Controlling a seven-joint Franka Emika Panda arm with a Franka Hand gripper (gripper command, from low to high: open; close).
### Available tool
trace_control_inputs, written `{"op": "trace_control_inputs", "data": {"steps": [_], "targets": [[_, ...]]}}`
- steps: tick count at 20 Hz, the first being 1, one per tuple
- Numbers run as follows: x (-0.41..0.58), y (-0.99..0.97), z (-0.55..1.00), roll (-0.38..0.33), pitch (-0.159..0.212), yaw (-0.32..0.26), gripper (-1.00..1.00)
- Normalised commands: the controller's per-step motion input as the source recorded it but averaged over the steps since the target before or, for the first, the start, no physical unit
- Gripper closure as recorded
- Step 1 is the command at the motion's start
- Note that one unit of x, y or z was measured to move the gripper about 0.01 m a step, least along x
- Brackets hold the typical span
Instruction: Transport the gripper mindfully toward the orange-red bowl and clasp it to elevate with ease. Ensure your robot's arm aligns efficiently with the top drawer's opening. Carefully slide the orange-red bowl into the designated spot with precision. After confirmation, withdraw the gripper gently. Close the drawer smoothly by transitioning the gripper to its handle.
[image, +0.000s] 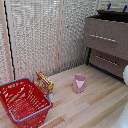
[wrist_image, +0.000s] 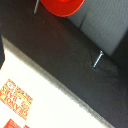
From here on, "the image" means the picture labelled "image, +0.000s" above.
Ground orange yellow snack box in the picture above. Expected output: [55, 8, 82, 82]
[34, 71, 55, 98]

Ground red shopping basket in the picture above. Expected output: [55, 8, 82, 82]
[0, 77, 54, 128]

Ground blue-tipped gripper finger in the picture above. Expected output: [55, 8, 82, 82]
[122, 4, 128, 13]
[106, 2, 112, 11]

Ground long metal drawer handle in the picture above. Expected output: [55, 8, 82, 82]
[88, 33, 118, 43]
[95, 54, 120, 67]

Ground pink cup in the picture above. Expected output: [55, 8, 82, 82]
[72, 74, 87, 94]

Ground brown drawer cabinet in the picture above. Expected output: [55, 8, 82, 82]
[81, 9, 128, 83]

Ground woven beige blind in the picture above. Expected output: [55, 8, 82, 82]
[0, 0, 98, 84]

